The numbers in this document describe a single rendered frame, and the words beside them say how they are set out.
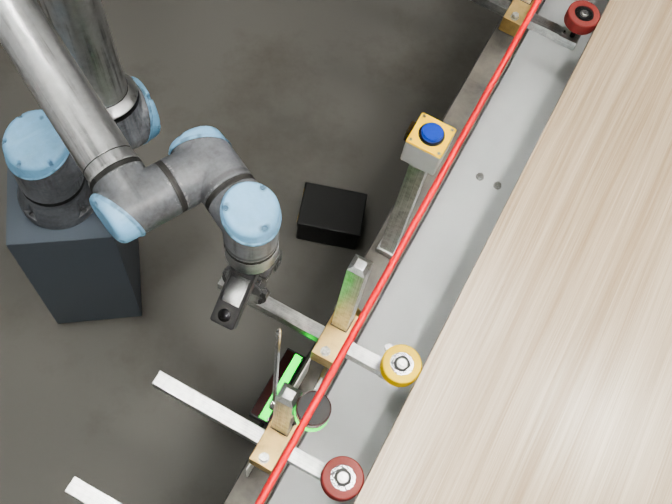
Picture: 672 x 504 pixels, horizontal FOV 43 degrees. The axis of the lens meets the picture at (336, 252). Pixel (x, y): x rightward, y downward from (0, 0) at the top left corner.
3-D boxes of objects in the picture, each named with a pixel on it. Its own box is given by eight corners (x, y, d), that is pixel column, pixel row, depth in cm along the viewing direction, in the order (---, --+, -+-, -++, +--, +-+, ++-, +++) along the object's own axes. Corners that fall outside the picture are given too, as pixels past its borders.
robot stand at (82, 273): (57, 323, 258) (5, 245, 203) (56, 247, 268) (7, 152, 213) (142, 316, 262) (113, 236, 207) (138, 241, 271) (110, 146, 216)
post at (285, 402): (268, 448, 187) (274, 398, 143) (276, 434, 189) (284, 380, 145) (282, 456, 187) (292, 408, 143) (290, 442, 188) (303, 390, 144)
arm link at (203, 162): (151, 143, 133) (193, 204, 130) (215, 110, 137) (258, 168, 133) (157, 172, 142) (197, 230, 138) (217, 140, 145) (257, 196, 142)
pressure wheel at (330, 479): (309, 493, 169) (314, 485, 158) (329, 457, 172) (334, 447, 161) (345, 514, 168) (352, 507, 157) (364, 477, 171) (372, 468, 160)
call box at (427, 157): (398, 161, 160) (405, 140, 152) (415, 133, 162) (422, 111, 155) (432, 178, 159) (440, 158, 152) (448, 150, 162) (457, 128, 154)
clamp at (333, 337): (307, 357, 180) (308, 350, 175) (337, 304, 185) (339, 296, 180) (333, 371, 179) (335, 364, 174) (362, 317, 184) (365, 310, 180)
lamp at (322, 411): (284, 438, 162) (289, 413, 143) (299, 412, 165) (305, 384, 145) (311, 453, 162) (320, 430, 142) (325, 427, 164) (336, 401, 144)
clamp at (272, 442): (248, 462, 168) (248, 458, 163) (282, 403, 173) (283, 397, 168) (273, 477, 167) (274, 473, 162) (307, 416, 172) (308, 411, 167)
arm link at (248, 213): (258, 165, 132) (294, 215, 130) (257, 201, 144) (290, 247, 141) (205, 194, 130) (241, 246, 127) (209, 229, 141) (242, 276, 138)
